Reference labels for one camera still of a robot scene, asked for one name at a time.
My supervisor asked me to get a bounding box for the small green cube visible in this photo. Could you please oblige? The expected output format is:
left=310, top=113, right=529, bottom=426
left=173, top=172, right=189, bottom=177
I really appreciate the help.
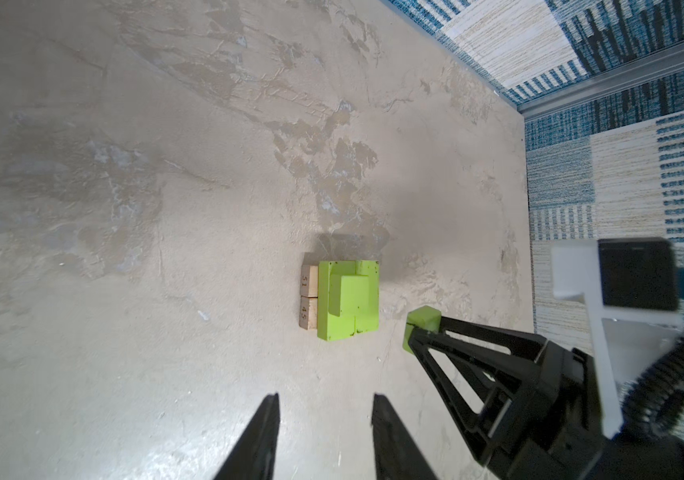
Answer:
left=403, top=306, right=442, bottom=354
left=329, top=274, right=369, bottom=317

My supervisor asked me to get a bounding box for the natural wood block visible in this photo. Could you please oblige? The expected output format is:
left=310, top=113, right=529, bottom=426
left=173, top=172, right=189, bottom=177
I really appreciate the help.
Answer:
left=299, top=297, right=318, bottom=330
left=300, top=264, right=319, bottom=298

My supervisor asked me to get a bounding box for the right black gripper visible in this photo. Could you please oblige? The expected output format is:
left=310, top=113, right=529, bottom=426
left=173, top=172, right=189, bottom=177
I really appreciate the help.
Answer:
left=409, top=317, right=684, bottom=479

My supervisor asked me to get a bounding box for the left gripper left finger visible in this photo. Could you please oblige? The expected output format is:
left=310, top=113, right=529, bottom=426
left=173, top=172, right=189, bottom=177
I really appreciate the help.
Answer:
left=214, top=393, right=280, bottom=480

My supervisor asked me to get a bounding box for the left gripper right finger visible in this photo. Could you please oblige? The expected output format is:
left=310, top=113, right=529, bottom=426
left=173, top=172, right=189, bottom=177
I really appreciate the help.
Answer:
left=372, top=394, right=437, bottom=480

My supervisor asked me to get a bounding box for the long green block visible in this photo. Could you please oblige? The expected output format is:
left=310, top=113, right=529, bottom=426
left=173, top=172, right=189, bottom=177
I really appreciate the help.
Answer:
left=318, top=261, right=356, bottom=342
left=351, top=260, right=380, bottom=335

